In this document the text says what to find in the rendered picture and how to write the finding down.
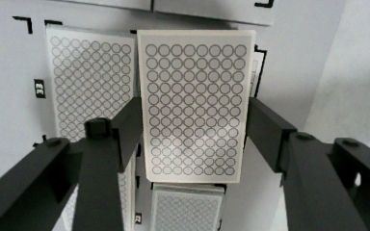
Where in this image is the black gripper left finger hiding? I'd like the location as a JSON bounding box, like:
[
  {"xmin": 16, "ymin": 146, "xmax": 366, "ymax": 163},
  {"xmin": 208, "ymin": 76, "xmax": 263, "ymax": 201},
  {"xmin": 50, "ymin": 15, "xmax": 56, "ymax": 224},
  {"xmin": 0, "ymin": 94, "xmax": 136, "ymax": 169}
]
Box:
[{"xmin": 0, "ymin": 97, "xmax": 144, "ymax": 231}]

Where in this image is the clear plastic lid with yellow tape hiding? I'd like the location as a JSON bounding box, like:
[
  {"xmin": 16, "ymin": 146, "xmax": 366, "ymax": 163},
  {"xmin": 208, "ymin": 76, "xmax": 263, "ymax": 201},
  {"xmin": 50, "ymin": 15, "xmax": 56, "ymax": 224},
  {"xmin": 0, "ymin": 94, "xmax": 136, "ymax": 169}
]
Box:
[{"xmin": 149, "ymin": 185, "xmax": 225, "ymax": 231}]

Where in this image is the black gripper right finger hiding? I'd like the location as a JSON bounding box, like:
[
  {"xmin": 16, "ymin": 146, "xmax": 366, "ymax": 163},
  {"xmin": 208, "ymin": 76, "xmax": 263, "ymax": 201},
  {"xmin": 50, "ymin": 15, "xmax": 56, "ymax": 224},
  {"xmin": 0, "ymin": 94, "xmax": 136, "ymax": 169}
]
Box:
[{"xmin": 245, "ymin": 97, "xmax": 370, "ymax": 231}]

